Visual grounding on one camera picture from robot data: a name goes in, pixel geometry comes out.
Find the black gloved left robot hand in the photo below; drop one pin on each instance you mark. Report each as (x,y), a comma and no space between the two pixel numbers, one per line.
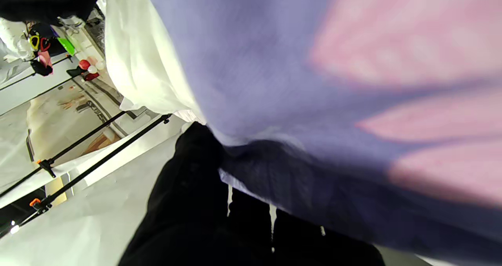
(188,219)

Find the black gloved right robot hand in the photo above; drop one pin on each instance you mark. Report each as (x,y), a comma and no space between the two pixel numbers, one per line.
(47,1)

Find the white pillow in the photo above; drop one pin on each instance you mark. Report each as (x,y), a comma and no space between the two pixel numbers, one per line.
(141,62)

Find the purple floral pillowcase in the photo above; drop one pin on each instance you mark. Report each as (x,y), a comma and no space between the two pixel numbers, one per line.
(313,101)

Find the red white balloon cluster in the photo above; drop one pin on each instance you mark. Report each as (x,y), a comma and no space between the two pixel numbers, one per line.
(91,68)

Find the white backdrop sheet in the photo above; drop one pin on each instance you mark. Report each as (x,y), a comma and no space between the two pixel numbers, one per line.
(90,219)

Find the black tripod stand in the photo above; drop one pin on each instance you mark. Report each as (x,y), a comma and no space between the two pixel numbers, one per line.
(98,164)

